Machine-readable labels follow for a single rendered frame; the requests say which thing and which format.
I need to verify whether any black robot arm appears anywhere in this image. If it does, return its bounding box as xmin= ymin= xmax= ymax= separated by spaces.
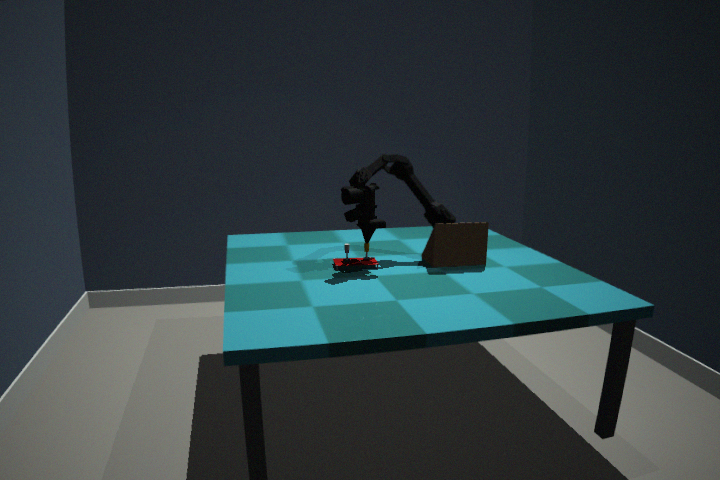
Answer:
xmin=341 ymin=155 xmax=456 ymax=228

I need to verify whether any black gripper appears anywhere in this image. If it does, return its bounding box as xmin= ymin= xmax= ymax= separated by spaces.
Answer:
xmin=356 ymin=202 xmax=386 ymax=243

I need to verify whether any red circuit board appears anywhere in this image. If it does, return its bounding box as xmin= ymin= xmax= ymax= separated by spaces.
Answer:
xmin=333 ymin=243 xmax=379 ymax=270

